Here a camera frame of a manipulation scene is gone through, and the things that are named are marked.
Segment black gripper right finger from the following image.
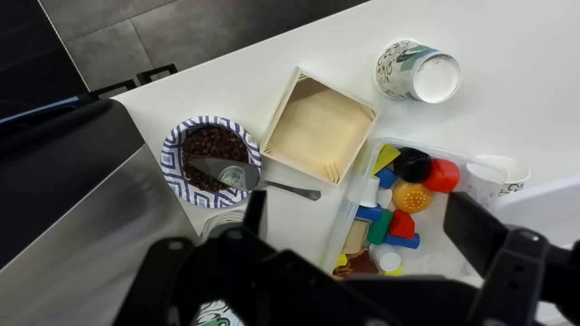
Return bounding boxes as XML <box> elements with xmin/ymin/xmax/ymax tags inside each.
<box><xmin>443</xmin><ymin>191</ymin><xmax>512</xmax><ymax>283</ymax></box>

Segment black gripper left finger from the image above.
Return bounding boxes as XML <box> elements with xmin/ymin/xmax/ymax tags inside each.
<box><xmin>241</xmin><ymin>189</ymin><xmax>269</xmax><ymax>242</ymax></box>

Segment clear plastic toy container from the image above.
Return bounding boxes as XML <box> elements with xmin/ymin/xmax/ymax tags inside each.
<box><xmin>321</xmin><ymin>138</ymin><xmax>488</xmax><ymax>282</ymax></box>

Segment metal spoon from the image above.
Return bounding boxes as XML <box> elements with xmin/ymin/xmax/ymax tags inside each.
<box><xmin>187</xmin><ymin>155</ymin><xmax>325</xmax><ymax>204</ymax></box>

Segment plain white paper cup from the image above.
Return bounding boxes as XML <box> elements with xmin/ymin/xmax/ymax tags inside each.
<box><xmin>463</xmin><ymin>153</ymin><xmax>533</xmax><ymax>209</ymax></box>

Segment red bottle cap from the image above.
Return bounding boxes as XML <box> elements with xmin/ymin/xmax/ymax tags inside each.
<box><xmin>421</xmin><ymin>158</ymin><xmax>463</xmax><ymax>196</ymax></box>

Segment long blue cylinder block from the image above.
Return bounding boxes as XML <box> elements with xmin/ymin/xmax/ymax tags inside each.
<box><xmin>383</xmin><ymin>233</ymin><xmax>423</xmax><ymax>253</ymax></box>

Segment red block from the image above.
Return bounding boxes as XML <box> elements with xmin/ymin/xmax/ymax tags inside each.
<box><xmin>388</xmin><ymin>209</ymin><xmax>419</xmax><ymax>242</ymax></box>

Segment orange bottle cap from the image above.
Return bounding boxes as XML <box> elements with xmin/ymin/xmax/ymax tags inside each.
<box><xmin>390</xmin><ymin>180</ymin><xmax>437</xmax><ymax>216</ymax></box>

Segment coffee beans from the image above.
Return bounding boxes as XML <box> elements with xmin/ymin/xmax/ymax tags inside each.
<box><xmin>182</xmin><ymin>124</ymin><xmax>251</xmax><ymax>196</ymax></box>

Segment blue patterned paper bowl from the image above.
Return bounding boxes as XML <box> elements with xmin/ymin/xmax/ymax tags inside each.
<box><xmin>160</xmin><ymin>115</ymin><xmax>265</xmax><ymax>211</ymax></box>

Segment green block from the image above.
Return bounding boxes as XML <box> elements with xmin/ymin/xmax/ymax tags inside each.
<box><xmin>367</xmin><ymin>209</ymin><xmax>396</xmax><ymax>247</ymax></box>

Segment black bottle cap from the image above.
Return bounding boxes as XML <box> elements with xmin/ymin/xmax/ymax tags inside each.
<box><xmin>392</xmin><ymin>147</ymin><xmax>435</xmax><ymax>186</ymax></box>

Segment plain wooden block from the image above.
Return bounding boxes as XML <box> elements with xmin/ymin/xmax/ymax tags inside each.
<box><xmin>343</xmin><ymin>218</ymin><xmax>372</xmax><ymax>256</ymax></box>

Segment square wooden box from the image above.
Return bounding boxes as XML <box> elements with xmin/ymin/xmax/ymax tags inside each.
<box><xmin>260</xmin><ymin>66</ymin><xmax>383</xmax><ymax>187</ymax></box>

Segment small blue block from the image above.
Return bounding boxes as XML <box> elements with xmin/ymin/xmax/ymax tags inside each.
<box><xmin>374</xmin><ymin>167</ymin><xmax>401</xmax><ymax>191</ymax></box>

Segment short blue cylinder block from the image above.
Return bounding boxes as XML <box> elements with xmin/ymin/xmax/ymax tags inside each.
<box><xmin>354</xmin><ymin>204</ymin><xmax>388</xmax><ymax>224</ymax></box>

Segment brown block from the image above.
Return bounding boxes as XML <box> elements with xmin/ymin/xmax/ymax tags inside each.
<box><xmin>345</xmin><ymin>249</ymin><xmax>381</xmax><ymax>280</ymax></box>

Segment yellow triangle block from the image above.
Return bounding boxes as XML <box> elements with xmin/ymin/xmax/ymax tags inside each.
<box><xmin>372</xmin><ymin>144</ymin><xmax>403</xmax><ymax>178</ymax></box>

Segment printed paper cup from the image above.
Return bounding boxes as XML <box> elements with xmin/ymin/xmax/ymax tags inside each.
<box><xmin>374</xmin><ymin>39</ymin><xmax>464</xmax><ymax>108</ymax></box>

